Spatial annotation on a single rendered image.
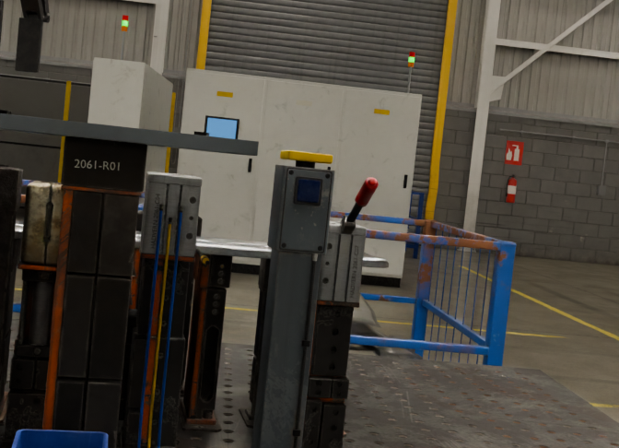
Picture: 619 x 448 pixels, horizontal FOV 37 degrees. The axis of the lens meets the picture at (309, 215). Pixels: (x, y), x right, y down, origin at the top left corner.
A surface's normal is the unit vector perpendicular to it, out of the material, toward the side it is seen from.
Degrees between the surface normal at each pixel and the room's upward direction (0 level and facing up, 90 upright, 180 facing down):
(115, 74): 90
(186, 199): 90
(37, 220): 90
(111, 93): 90
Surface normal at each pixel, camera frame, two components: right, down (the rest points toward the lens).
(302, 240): 0.22, 0.07
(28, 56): -0.05, 0.04
